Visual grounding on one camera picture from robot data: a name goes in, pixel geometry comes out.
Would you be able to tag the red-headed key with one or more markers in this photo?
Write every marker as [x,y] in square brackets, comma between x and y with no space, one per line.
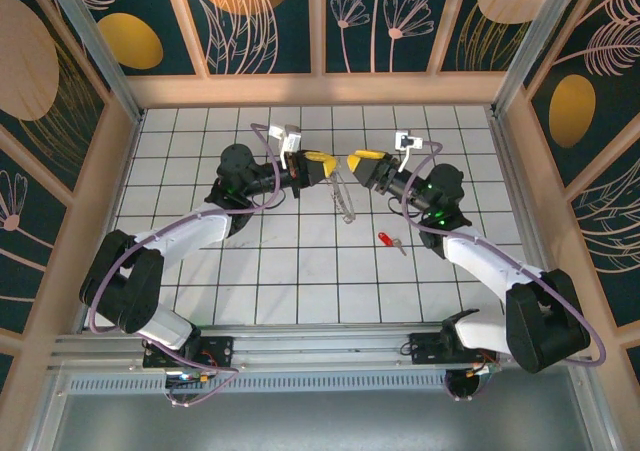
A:
[385,239]

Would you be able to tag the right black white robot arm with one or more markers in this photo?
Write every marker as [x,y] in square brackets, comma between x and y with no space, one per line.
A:
[480,261]

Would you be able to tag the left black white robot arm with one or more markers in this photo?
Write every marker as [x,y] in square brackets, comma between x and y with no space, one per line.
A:
[200,231]

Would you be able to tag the dark panel, pink flowers print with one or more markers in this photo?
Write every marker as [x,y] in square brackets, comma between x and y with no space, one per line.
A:
[360,46]

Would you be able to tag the dark panel, yellow oval print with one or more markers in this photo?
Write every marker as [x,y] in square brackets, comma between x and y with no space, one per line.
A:
[130,41]
[572,111]

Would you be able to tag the dark panel, leaf outline print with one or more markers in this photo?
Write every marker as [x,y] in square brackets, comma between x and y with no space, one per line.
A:
[615,231]

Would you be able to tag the dark panel, flower outline print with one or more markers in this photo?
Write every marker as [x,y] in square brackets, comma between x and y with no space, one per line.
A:
[20,251]

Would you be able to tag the dark panel, pink circle print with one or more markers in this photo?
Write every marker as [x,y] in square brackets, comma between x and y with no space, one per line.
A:
[25,71]

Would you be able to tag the grey metal shelf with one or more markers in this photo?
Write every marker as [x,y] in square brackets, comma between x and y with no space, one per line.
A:
[320,426]

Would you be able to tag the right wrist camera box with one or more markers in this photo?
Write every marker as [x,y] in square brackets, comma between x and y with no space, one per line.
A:
[402,141]

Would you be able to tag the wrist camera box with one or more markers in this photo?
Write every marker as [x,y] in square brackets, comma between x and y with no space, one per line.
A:
[290,141]
[402,141]

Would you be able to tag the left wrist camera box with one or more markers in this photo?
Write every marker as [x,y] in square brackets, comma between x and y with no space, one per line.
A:
[290,141]

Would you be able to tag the aluminium table side rail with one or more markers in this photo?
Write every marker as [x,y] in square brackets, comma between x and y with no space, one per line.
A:
[507,171]

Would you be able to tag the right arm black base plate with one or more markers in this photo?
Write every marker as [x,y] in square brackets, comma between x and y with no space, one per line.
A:
[425,348]

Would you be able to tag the aluminium corner post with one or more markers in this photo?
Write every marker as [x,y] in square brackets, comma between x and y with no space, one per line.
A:
[102,56]
[540,46]

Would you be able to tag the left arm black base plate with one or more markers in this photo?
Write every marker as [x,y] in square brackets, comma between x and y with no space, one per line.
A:
[215,348]

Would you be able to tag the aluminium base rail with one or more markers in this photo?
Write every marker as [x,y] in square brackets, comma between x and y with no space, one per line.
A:
[320,351]

